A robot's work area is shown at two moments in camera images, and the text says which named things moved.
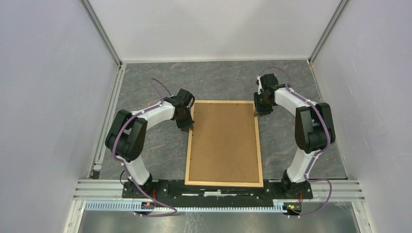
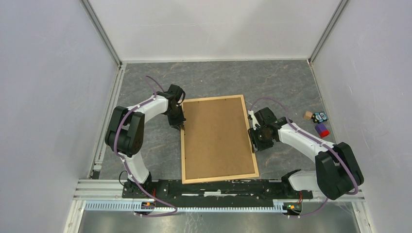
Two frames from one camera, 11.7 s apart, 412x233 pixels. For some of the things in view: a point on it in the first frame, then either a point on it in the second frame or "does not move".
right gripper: x=258 y=108 to x=255 y=144
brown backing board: x=224 y=146 does not move
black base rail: x=175 y=190 does not move
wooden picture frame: x=260 y=184 to x=224 y=178
